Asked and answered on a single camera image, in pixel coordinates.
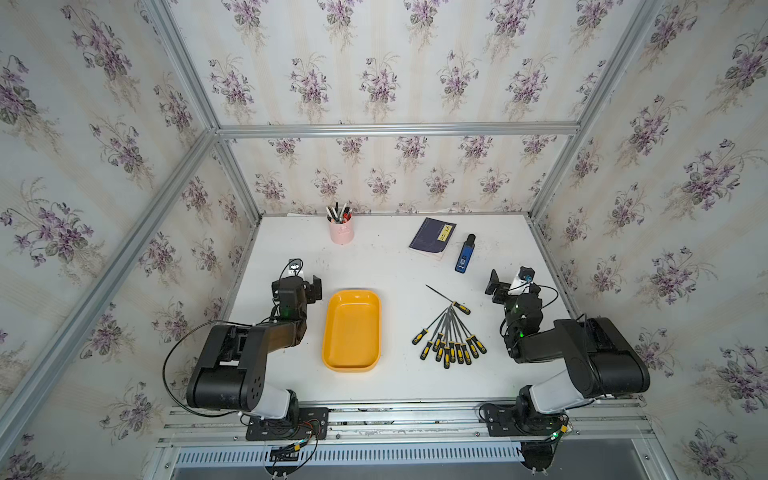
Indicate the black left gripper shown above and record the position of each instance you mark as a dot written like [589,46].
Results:
[312,291]

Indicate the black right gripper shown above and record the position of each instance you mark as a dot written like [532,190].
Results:
[502,289]

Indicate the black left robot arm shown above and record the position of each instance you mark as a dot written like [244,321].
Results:
[231,371]

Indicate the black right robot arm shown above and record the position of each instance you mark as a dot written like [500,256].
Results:
[598,359]

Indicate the yellow plastic storage tray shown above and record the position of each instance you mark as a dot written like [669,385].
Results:
[352,336]

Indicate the blue black handheld device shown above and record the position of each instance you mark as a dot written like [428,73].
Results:
[465,254]

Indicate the pink pen cup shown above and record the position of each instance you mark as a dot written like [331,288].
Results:
[342,233]

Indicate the dark blue notebook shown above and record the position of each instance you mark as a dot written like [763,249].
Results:
[432,237]

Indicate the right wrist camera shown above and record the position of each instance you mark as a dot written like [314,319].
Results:
[523,279]

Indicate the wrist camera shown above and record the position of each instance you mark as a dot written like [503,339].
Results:
[293,271]
[523,279]

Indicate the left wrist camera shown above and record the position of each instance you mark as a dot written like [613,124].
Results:
[293,271]

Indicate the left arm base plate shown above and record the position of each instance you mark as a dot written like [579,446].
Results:
[288,423]

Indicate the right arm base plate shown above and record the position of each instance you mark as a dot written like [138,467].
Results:
[511,421]

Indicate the aluminium front rail frame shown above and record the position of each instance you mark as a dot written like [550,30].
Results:
[401,433]

